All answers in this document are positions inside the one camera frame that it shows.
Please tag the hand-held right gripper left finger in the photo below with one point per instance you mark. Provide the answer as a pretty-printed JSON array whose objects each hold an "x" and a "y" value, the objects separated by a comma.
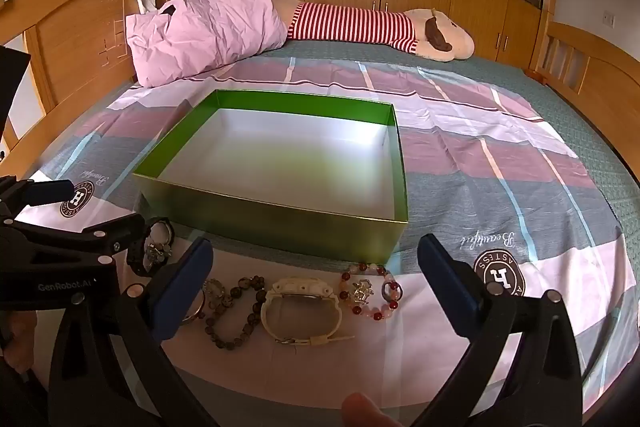
[{"x": 184, "y": 294}]

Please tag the green cardboard box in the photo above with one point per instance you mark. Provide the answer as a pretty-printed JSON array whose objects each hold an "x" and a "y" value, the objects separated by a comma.
[{"x": 280, "y": 227}]

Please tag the wall switch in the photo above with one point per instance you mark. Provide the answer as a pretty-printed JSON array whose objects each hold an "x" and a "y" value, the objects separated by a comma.
[{"x": 609, "y": 18}]

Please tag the person's right hand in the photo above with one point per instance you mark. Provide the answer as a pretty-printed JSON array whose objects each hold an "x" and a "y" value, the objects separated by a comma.
[{"x": 367, "y": 412}]

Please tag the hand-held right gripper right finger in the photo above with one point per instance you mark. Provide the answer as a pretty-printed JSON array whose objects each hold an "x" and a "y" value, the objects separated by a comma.
[{"x": 445, "y": 282}]

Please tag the white wristwatch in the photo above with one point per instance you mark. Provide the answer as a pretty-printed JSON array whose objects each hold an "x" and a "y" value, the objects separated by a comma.
[{"x": 297, "y": 287}]

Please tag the gold charm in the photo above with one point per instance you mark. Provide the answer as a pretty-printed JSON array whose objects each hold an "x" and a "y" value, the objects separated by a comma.
[{"x": 361, "y": 289}]

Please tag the green bed mat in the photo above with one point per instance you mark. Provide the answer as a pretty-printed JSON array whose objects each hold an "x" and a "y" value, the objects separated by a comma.
[{"x": 575, "y": 117}]

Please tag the person's left hand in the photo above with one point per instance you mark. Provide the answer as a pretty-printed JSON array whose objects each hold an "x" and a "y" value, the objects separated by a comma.
[{"x": 17, "y": 342}]

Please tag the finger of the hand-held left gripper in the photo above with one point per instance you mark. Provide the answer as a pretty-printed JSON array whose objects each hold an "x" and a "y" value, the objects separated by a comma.
[
  {"x": 100, "y": 229},
  {"x": 50, "y": 189}
]

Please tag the black wristwatch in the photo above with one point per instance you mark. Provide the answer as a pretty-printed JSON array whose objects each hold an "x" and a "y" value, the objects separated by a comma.
[{"x": 155, "y": 252}]

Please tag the wooden headboard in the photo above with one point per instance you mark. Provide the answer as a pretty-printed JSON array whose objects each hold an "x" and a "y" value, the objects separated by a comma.
[{"x": 75, "y": 37}]

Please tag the plaid bed sheet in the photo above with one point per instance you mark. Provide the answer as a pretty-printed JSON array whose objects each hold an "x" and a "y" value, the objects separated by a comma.
[{"x": 500, "y": 187}]

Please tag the wooden footboard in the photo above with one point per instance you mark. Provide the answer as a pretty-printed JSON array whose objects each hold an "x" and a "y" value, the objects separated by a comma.
[{"x": 600, "y": 82}]

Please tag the striped plush toy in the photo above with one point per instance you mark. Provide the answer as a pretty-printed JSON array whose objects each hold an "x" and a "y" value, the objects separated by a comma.
[{"x": 350, "y": 24}]

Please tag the pink pillow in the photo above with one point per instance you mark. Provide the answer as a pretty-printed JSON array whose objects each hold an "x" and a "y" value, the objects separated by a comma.
[{"x": 200, "y": 37}]

